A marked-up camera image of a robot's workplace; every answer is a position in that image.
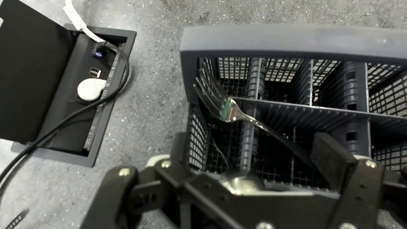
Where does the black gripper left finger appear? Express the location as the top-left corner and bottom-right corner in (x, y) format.
(147, 131), (201, 192)

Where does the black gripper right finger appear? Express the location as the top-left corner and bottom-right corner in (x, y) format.
(311, 132), (386, 229)

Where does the silver metal fork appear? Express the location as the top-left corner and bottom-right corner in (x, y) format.
(194, 81), (323, 171)

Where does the gray plastic cutlery box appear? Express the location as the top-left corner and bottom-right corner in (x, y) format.
(180, 23), (407, 194)

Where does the black pop-up outlet box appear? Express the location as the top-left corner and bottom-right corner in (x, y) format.
(0, 0), (139, 168)

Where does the round white charger puck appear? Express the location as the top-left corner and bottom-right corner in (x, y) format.
(77, 77), (108, 103)

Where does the black power cable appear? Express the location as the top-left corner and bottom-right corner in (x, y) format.
(0, 40), (131, 184)

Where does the white charger cable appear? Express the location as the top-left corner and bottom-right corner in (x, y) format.
(63, 0), (106, 44)

